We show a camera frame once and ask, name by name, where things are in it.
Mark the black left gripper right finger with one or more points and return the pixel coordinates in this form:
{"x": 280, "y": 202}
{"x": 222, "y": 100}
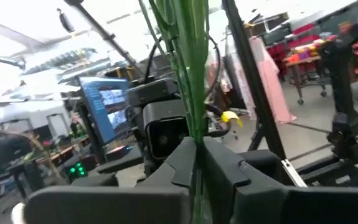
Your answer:
{"x": 259, "y": 207}

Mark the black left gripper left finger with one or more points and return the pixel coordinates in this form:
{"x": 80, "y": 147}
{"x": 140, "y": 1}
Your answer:
{"x": 119, "y": 205}

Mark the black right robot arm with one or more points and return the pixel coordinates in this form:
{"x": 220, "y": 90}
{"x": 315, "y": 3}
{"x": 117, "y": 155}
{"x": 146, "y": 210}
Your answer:
{"x": 342, "y": 77}

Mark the black flat tray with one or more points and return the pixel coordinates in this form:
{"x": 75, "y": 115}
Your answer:
{"x": 119, "y": 163}

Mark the computer monitor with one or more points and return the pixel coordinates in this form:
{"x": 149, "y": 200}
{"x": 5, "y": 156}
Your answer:
{"x": 107, "y": 105}

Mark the silver aluminium bar end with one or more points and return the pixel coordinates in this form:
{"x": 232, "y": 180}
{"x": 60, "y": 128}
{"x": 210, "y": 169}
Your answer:
{"x": 294, "y": 173}

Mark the black box with green lights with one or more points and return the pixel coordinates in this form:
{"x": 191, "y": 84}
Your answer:
{"x": 79, "y": 169}

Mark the thin black diagonal rod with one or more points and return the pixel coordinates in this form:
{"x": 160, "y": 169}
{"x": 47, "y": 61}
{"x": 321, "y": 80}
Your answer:
{"x": 104, "y": 31}

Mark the cluttered wooden desk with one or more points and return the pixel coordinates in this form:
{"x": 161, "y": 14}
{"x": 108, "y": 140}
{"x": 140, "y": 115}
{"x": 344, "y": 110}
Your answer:
{"x": 57, "y": 154}

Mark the yellow tape tag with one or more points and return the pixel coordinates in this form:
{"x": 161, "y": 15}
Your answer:
{"x": 230, "y": 116}

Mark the small black hanging object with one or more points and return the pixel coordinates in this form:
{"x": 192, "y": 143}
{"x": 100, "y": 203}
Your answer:
{"x": 66, "y": 21}

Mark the pink hanging cloth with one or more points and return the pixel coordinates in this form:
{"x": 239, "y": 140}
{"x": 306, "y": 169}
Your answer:
{"x": 269, "y": 81}

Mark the cart with colourful items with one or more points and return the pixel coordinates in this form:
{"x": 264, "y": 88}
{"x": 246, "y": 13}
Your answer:
{"x": 306, "y": 59}

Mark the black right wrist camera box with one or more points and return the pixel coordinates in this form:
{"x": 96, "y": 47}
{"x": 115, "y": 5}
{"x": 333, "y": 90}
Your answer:
{"x": 166, "y": 137}

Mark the black frame pole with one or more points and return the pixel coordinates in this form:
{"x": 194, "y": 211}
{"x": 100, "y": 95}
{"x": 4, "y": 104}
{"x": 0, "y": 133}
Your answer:
{"x": 250, "y": 68}

